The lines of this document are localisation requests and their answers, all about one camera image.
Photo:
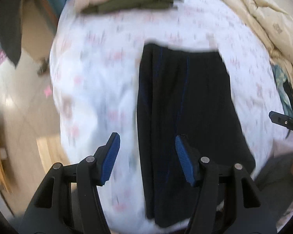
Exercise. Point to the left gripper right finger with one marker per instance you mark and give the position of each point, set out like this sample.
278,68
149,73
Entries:
228,200

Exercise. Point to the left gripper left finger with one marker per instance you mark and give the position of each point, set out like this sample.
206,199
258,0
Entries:
50,209

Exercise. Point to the black shorts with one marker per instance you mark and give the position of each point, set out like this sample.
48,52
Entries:
189,94

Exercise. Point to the teal patterned cloth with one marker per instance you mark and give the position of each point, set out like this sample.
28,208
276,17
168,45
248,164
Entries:
284,89

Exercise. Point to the cream bear-print duvet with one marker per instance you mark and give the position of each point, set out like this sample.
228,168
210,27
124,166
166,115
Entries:
272,25

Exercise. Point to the white floral bed sheet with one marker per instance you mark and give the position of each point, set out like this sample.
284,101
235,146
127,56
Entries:
94,72

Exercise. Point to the olive green folded garment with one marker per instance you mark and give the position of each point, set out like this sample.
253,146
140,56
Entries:
118,5

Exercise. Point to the wooden nightstand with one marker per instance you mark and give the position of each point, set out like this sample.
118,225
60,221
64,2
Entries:
39,25

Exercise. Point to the black plastic sheet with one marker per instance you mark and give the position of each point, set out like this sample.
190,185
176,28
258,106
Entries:
11,29

